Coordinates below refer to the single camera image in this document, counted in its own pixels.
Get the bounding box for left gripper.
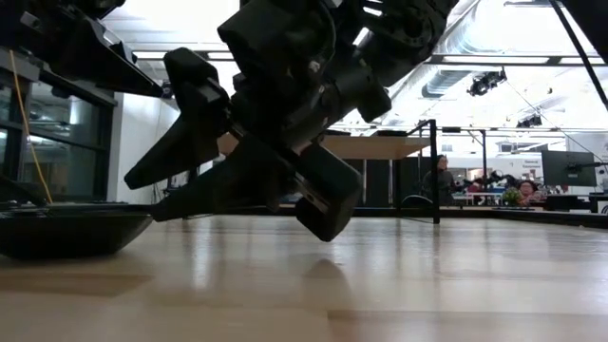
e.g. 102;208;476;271
0;0;163;99

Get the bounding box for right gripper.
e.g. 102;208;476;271
123;0;393;243

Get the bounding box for small square black plate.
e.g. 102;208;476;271
372;128;410;139

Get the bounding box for wooden shelf riser black legs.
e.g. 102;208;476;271
216;118;441;225

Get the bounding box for black cabinet row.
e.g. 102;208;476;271
360;159;428;205

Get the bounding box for person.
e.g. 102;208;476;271
515;179;547;206
422;154;460;206

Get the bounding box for bushy green desk plant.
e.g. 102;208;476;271
501;187;523;207

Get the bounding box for linear ceiling light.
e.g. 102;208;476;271
132;49;608;67

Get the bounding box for black computer monitor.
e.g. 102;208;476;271
541;150;599;188

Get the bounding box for yellow extension cord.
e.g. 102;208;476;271
8;49;54;204

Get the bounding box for black ceiling camera rig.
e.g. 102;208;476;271
466;67;508;98
516;113;543;129

